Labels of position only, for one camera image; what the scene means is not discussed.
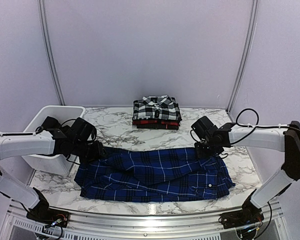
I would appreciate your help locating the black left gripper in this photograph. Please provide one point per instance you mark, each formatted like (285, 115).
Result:
(98, 153)

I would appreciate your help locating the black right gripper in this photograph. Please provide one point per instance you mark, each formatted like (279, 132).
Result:
(200, 154)

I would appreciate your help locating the blue plaid long sleeve shirt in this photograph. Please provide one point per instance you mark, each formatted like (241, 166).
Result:
(163, 175)

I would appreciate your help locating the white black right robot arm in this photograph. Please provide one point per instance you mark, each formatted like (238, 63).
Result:
(275, 152)

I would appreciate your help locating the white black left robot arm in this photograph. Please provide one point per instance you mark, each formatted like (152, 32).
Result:
(46, 142)

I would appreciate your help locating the black garment in bin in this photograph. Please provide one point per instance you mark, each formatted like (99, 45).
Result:
(50, 123)

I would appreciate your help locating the red black folded shirt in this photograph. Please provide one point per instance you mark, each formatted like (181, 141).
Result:
(157, 124)

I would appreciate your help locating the black white checked folded shirt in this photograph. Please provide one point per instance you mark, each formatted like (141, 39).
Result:
(156, 108)

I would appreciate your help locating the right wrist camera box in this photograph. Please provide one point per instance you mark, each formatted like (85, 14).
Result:
(203, 128)

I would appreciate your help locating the aluminium front rail frame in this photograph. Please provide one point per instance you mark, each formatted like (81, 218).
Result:
(105, 226)

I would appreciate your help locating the right aluminium wall post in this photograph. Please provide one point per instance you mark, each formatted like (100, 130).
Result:
(253, 16)

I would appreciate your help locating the aluminium wall post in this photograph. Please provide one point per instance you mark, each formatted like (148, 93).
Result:
(49, 51)
(253, 16)

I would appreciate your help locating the left aluminium wall post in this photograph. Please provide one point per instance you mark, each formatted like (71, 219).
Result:
(49, 51)

